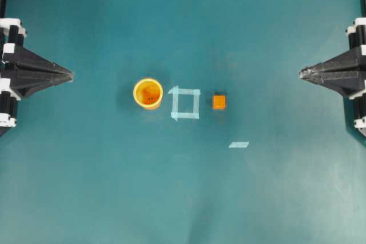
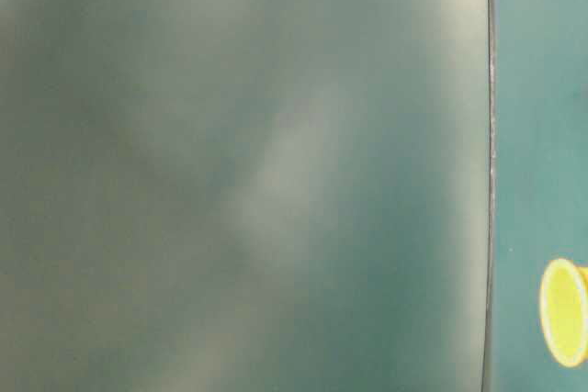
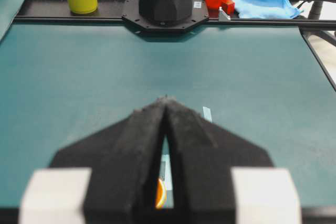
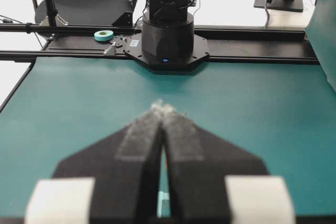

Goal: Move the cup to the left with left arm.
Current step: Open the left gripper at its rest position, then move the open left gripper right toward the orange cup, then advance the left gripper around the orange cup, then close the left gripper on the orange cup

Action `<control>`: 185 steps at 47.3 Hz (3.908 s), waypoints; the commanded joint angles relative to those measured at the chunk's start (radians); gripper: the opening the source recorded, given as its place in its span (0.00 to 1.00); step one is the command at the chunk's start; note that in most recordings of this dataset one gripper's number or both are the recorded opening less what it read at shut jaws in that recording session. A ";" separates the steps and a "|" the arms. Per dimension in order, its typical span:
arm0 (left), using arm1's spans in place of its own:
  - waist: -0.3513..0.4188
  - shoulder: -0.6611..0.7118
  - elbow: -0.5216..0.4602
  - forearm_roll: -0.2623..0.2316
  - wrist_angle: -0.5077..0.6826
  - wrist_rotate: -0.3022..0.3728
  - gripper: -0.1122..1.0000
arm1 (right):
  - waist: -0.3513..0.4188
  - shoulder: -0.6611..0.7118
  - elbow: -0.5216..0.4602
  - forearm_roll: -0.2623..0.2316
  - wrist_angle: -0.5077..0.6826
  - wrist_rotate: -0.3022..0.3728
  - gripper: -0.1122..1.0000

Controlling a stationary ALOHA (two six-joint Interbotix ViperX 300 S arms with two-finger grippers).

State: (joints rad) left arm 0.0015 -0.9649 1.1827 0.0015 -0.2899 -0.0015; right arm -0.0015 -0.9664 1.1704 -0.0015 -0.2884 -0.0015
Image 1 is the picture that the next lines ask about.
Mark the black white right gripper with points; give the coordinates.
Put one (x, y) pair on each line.
(350, 85)

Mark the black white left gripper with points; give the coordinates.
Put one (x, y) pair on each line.
(17, 83)

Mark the orange plastic cup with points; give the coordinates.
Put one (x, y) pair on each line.
(148, 93)

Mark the pale tape strip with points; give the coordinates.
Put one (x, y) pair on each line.
(239, 145)

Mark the small orange cube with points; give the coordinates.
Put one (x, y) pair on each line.
(219, 102)

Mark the pale tape square outline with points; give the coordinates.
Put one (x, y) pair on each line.
(185, 103)

